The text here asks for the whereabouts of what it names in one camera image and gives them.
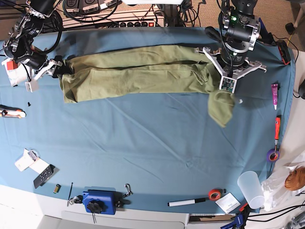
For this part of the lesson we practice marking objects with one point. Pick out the white black marker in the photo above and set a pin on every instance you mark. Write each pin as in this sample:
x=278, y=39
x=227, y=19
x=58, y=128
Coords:
x=186, y=202

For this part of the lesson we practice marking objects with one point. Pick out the black remote control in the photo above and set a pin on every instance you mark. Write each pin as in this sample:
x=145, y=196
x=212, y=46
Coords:
x=41, y=179

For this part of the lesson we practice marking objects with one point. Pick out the red black clamp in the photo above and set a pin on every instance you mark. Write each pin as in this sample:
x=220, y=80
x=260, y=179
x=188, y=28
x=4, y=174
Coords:
x=284, y=51

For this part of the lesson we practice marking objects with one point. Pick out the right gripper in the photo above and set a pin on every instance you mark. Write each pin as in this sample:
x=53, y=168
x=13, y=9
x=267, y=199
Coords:
x=51, y=64

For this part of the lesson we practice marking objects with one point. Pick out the blue table clamp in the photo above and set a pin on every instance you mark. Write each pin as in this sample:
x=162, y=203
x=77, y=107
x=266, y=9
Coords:
x=97, y=202

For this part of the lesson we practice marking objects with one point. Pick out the translucent plastic cup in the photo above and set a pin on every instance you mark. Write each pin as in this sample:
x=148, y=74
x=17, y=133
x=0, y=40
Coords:
x=250, y=187

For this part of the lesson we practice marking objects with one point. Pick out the white card packet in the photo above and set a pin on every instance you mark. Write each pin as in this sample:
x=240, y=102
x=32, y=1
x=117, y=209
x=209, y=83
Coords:
x=30, y=159

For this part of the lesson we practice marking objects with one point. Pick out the orange screwdriver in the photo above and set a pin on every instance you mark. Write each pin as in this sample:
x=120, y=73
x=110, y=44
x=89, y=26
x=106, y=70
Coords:
x=277, y=131

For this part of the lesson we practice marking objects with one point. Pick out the olive green t-shirt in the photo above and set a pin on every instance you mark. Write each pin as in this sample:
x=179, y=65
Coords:
x=152, y=69

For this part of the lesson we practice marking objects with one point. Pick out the paper with orange block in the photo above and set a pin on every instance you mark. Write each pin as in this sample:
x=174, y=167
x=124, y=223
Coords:
x=17, y=72

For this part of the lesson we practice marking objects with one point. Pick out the blue bar clamp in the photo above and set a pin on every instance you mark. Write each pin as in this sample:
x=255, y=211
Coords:
x=239, y=221

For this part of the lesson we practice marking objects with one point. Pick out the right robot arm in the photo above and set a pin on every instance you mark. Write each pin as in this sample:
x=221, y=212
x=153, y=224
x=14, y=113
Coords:
x=34, y=16

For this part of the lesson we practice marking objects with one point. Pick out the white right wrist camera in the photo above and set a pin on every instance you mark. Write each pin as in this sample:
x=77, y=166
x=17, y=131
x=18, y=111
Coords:
x=31, y=86

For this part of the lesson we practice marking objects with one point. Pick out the purple tape roll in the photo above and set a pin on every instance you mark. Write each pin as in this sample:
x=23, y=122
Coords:
x=272, y=155

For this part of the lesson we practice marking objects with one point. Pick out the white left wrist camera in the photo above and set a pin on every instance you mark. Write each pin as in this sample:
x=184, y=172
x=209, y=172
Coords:
x=228, y=84

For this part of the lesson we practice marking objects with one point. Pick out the white plastic bag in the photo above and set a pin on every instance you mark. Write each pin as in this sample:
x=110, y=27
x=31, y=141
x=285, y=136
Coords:
x=273, y=188

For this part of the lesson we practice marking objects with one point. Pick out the metal carabiner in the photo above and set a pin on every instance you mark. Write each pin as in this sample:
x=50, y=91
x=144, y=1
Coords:
x=129, y=192

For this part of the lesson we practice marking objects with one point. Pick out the small yellow battery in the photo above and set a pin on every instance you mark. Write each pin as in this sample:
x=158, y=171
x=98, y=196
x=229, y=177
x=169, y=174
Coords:
x=57, y=188

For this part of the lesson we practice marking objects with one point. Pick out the orange white utility knife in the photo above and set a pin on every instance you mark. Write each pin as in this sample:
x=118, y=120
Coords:
x=11, y=112

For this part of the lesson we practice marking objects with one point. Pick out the purple tube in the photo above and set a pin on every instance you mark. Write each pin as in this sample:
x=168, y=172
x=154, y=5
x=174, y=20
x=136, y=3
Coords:
x=274, y=88

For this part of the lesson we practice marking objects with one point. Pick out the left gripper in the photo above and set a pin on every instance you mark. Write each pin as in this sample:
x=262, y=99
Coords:
x=223, y=68

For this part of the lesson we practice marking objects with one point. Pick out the brown wooden object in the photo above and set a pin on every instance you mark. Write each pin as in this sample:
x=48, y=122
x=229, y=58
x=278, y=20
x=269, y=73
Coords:
x=296, y=179

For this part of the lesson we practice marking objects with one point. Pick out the black power strip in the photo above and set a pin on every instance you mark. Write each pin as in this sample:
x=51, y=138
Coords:
x=124, y=24

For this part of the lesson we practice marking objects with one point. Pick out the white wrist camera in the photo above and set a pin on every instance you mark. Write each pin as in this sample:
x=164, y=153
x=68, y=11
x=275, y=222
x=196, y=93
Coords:
x=31, y=86
x=228, y=84

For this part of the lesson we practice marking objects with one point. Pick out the blue table cloth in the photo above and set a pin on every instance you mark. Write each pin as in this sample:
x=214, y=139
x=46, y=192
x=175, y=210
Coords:
x=165, y=146

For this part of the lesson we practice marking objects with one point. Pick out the red tape roll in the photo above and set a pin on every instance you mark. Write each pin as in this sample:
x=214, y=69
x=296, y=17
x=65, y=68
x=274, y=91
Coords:
x=215, y=194

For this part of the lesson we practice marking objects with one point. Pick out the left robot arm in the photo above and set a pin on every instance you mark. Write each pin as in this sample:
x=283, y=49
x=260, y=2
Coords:
x=238, y=32

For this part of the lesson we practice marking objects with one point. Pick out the white paper note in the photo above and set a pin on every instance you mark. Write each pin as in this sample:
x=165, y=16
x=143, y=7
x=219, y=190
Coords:
x=228, y=203

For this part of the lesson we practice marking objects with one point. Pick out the black zip tie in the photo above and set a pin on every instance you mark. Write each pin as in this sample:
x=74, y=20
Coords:
x=69, y=196

